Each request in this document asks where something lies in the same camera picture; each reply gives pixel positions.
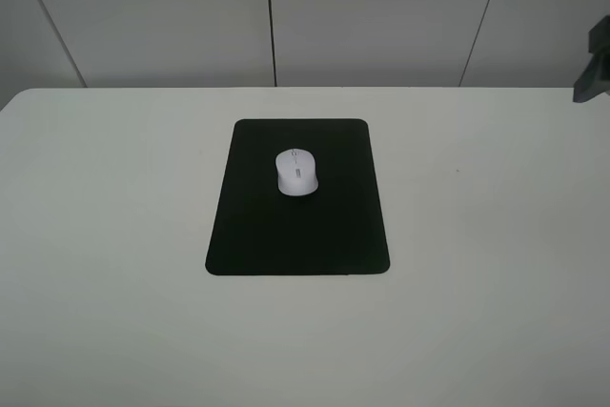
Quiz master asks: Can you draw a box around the black mouse pad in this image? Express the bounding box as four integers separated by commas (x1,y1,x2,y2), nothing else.
205,118,390,275

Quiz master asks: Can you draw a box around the white computer mouse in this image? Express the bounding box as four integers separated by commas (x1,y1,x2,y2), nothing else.
275,149,318,197

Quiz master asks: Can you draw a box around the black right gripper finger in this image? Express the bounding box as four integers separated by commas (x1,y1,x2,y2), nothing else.
573,53,610,103

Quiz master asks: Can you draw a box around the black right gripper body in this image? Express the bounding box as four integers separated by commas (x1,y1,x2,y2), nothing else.
588,15,610,57

